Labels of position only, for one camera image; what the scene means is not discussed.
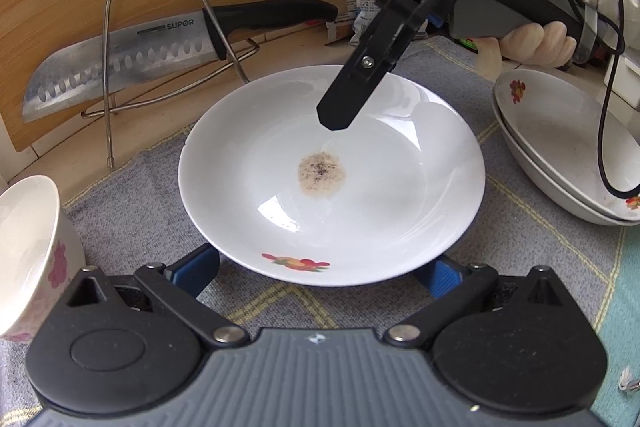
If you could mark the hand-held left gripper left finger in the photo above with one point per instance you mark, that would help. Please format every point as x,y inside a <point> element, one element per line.
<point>197,269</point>

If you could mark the white plate red flower print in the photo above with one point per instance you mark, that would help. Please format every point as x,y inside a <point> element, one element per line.
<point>615,218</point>
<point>400,187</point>
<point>560,137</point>

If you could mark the white bowl pink floral print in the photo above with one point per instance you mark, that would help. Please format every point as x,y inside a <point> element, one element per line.
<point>30,257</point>

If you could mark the person's right hand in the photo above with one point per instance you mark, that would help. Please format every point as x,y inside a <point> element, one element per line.
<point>535,44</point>

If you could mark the grey and teal checked towel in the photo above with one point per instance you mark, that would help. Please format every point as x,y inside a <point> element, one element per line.
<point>140,207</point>

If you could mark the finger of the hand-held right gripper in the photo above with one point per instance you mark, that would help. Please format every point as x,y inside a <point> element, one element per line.
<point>350,97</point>

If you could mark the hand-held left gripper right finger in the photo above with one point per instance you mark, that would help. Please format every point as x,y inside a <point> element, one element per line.
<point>440,277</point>

